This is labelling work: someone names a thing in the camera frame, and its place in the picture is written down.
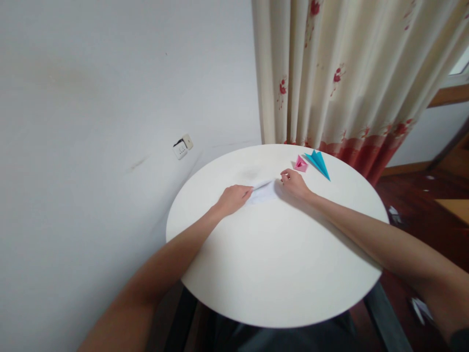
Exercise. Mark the person's right hand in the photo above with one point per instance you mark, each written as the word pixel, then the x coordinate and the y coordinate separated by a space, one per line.
pixel 295 185

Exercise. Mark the person's left hand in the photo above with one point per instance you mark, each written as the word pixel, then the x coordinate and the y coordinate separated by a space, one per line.
pixel 233 199

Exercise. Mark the person's right fingers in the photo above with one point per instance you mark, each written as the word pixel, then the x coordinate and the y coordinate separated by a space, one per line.
pixel 285 177

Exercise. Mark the white paper sheet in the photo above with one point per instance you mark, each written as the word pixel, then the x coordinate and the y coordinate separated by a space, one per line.
pixel 264 191

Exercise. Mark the pink origami paper boat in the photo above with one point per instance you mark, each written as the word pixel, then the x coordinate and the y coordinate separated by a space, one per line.
pixel 301 164

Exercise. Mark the blue paper airplane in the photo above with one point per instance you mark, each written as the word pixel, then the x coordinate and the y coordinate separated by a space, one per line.
pixel 319 163

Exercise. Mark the round white table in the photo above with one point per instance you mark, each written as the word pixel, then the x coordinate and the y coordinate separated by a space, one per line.
pixel 278 256

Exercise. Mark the white paper scrap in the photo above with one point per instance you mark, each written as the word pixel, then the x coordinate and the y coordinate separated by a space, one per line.
pixel 393 214
pixel 421 310

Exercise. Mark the cream curtain with red flowers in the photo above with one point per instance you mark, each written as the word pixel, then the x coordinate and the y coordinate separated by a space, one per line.
pixel 348 80

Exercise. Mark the person's legs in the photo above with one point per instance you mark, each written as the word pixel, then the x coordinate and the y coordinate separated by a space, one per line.
pixel 278 335

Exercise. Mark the wooden furniture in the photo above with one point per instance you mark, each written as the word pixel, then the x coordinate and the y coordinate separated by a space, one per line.
pixel 454 211

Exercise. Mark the window with wooden sill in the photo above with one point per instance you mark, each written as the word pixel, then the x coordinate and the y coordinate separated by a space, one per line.
pixel 452 77

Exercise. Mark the white wall socket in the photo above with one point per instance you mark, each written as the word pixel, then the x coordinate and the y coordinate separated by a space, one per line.
pixel 182 147

